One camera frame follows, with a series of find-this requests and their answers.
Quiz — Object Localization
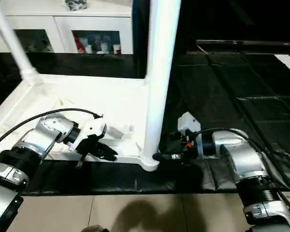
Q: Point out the red bottle in cabinet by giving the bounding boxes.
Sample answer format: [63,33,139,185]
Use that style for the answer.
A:
[75,36,84,53]

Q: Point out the black metal bar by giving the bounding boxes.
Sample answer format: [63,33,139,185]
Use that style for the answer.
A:
[196,40,290,48]

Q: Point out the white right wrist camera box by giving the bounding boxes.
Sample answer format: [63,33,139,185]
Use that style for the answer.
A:
[177,112,202,139]

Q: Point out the white glass-door cabinet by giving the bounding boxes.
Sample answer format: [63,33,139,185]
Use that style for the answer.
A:
[0,0,134,55]

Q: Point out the white plastic table leg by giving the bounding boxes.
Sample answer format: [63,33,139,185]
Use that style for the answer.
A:
[140,0,182,167]
[0,0,42,87]
[143,48,151,85]

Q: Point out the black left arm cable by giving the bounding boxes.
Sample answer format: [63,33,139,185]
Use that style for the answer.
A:
[0,109,103,153]

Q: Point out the white plastic children's table top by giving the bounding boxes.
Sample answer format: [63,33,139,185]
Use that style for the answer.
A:
[0,72,161,172]

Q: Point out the dark object on cabinet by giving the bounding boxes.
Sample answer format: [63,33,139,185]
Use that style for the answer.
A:
[65,0,88,11]

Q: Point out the black work mat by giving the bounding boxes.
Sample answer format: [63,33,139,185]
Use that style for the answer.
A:
[0,51,290,195]

